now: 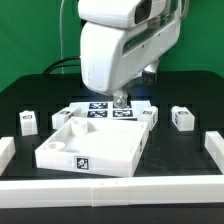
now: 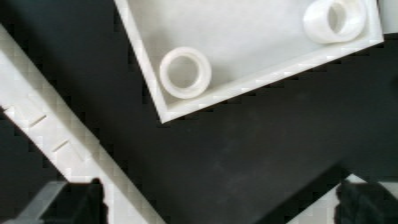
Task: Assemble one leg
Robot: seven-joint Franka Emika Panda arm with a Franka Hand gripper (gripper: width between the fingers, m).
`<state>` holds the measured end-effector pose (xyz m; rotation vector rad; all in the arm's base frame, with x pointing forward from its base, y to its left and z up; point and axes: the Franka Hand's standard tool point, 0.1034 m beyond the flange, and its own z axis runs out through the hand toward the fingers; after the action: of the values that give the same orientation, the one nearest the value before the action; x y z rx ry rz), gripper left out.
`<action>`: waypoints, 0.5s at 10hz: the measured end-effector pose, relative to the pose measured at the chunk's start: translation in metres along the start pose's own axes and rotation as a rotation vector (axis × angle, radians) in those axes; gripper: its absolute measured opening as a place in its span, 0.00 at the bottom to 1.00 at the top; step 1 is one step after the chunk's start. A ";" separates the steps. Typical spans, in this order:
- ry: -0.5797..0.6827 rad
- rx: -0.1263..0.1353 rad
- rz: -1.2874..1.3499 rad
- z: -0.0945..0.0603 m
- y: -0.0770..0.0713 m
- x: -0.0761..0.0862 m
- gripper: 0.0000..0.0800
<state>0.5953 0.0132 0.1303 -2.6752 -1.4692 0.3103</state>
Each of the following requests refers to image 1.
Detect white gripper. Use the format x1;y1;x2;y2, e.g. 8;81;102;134
80;6;181;108

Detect white square tabletop tray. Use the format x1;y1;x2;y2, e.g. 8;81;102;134
35;117;149;177

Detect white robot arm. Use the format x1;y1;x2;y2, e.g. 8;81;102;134
78;0;189;108

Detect white marker tag sheet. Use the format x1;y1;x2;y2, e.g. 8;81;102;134
69;100;151;119

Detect white right fence block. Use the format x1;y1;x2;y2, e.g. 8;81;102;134
205;131;224;175

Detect white fence block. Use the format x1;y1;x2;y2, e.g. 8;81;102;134
0;137;16;176
205;131;224;175

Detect white front fence bar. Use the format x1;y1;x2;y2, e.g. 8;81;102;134
0;175;224;208

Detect white left fence block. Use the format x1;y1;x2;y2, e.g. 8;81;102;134
0;137;16;176

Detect black cables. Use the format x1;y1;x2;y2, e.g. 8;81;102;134
42;55;82;75

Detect white thin cable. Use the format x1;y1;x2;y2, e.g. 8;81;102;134
59;0;67;75

